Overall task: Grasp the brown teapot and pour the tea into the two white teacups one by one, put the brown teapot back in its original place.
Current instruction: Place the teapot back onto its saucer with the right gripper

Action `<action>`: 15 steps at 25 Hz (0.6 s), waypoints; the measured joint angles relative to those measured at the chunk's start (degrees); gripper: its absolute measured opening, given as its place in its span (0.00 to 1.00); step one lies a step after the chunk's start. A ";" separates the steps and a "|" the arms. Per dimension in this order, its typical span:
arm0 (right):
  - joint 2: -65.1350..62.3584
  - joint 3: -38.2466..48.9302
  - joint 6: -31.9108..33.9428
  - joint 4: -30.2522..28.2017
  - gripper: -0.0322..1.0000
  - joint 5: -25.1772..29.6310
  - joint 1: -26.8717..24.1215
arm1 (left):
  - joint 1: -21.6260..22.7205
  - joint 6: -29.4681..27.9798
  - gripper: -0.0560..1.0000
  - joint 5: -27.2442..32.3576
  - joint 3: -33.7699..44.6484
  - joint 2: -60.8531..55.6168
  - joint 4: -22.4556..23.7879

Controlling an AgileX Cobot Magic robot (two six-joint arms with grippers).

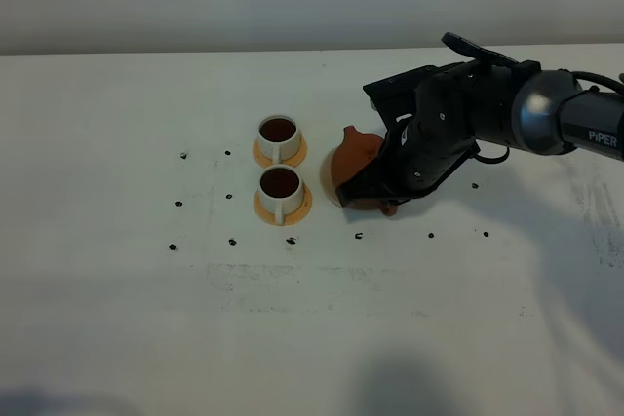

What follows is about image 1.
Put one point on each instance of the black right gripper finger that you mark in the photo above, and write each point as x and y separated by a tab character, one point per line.
360	183

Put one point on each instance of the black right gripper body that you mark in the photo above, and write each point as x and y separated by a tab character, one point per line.
463	103

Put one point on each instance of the brown clay teapot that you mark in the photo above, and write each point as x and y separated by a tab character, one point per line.
355	151

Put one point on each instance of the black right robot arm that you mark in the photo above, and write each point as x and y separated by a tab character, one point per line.
557	111

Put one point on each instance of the cream round teapot saucer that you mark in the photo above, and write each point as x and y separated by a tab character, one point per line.
326	179

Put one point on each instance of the far orange coaster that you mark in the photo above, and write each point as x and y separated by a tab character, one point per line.
294	161

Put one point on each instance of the orange coaster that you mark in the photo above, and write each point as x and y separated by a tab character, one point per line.
294	161
289	219

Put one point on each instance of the near orange coaster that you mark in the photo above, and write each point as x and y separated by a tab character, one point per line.
289	219

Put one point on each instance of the near white teacup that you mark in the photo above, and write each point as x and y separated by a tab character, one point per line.
281	192

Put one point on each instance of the white teacup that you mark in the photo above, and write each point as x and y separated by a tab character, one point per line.
281	192
278	139

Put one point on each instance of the far white teacup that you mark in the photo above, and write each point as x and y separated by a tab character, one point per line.
278	139

